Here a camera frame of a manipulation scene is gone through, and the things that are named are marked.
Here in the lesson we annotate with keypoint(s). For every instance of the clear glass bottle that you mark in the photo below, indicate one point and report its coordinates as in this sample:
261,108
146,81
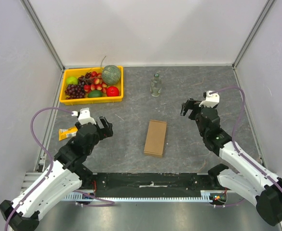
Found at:
156,85

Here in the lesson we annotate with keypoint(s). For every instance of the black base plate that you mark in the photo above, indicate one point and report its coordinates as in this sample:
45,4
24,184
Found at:
149,184

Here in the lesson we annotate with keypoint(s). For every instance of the yellow snack packet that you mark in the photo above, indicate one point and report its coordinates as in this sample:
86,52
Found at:
67,133

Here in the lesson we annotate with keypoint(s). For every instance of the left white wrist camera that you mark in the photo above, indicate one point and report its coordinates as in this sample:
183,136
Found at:
84,117

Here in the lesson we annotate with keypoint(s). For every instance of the green apple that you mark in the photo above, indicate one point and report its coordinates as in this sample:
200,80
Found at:
72,81

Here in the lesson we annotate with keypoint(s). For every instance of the green avocado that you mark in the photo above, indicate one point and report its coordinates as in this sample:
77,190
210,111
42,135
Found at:
95,94

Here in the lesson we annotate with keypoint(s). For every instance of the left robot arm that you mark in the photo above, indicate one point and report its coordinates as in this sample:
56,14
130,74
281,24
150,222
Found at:
65,174

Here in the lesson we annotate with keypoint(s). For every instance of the green netted melon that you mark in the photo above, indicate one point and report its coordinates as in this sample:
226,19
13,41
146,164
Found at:
111,74

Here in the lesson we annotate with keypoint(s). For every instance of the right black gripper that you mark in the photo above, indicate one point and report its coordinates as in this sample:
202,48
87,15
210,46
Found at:
192,107

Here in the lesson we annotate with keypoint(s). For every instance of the brown cardboard box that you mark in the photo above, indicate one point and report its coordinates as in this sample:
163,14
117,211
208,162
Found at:
155,139

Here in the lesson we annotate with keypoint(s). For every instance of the red cherry bunch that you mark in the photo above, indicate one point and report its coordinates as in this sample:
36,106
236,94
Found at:
92,81

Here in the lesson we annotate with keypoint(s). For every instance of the grey slotted cable duct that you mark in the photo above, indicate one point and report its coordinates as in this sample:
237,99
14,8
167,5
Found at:
202,197

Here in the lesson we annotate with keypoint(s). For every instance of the dark purple grape bunch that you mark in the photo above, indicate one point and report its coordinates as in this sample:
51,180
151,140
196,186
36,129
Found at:
74,92

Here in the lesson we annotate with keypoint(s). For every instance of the red tomato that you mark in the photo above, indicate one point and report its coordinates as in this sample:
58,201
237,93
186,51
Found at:
112,91

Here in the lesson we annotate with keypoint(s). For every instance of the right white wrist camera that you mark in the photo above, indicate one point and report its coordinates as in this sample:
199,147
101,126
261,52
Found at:
211,99

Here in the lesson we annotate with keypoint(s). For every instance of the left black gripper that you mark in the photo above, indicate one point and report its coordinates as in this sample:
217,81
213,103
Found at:
105,132

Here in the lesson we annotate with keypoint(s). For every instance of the yellow plastic bin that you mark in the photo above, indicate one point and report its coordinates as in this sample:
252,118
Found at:
104,99

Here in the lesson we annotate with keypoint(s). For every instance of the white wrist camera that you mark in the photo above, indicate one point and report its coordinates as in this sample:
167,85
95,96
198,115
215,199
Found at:
211,99
84,117

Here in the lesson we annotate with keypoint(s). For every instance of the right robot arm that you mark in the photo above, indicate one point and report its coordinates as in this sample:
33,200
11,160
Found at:
253,182

